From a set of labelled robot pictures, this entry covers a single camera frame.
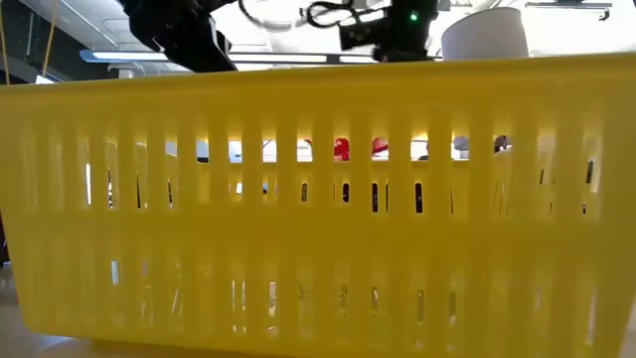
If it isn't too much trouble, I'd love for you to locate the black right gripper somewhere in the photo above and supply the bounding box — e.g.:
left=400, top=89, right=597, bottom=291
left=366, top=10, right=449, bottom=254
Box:
left=373, top=0, right=441, bottom=64

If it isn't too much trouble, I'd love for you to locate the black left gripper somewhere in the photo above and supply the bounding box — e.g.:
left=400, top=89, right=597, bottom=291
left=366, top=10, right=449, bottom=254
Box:
left=118, top=0, right=238, bottom=74

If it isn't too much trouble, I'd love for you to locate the red slotted plastic basket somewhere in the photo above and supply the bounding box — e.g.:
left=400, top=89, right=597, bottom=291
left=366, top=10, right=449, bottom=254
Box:
left=333, top=137, right=390, bottom=161

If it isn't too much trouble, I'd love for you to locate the yellow slotted plastic basket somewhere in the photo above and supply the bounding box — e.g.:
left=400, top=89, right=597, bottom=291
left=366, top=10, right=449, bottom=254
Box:
left=0, top=52, right=636, bottom=358

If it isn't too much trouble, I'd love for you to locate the white cylindrical table lamp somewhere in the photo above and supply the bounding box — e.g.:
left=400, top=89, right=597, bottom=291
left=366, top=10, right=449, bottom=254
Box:
left=440, top=6, right=531, bottom=62

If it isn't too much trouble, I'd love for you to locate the linear ceiling light bar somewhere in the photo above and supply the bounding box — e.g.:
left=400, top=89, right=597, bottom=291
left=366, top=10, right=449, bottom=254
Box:
left=79, top=49, right=443, bottom=65

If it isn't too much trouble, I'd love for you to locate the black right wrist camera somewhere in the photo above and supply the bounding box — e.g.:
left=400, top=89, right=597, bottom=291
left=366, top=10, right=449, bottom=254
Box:
left=339, top=20, right=395, bottom=52

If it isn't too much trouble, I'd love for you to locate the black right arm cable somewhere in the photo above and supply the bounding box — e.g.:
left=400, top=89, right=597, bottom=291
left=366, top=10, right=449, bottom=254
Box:
left=303, top=1, right=389, bottom=30

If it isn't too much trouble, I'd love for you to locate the yellow hanging cord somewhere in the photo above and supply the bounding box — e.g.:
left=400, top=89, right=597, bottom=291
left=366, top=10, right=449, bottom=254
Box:
left=42, top=0, right=59, bottom=77
left=0, top=0, right=9, bottom=86

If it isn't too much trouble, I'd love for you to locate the ceiling track rail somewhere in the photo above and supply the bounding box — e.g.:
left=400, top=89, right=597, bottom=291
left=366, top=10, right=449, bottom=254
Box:
left=525, top=1, right=613, bottom=22

